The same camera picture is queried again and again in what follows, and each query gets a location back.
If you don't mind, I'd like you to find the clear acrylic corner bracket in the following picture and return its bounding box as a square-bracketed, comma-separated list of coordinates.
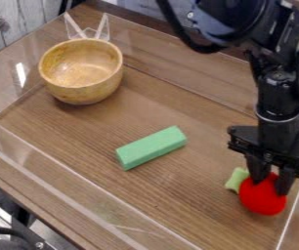
[64, 13, 111, 41]

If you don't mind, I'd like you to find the black cable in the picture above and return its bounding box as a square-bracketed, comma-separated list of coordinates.
[0, 225, 35, 250]

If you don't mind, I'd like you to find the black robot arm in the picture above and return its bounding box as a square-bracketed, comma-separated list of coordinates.
[156, 0, 299, 196]

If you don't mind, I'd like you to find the black metal stand base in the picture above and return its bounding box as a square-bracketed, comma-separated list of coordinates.
[11, 208, 59, 250]

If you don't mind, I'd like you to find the clear acrylic tray enclosure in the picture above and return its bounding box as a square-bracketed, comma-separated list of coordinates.
[0, 17, 299, 250]

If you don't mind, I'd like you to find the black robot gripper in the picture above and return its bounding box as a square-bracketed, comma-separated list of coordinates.
[227, 120, 299, 196]

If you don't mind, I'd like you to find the red plush fruit green leaf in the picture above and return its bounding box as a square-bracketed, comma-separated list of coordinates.
[225, 167, 287, 216]

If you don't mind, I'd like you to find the green rectangular foam block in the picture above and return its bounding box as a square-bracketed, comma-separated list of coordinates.
[116, 126, 189, 171]

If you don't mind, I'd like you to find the light wooden bowl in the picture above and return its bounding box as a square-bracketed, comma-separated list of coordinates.
[39, 38, 124, 105]

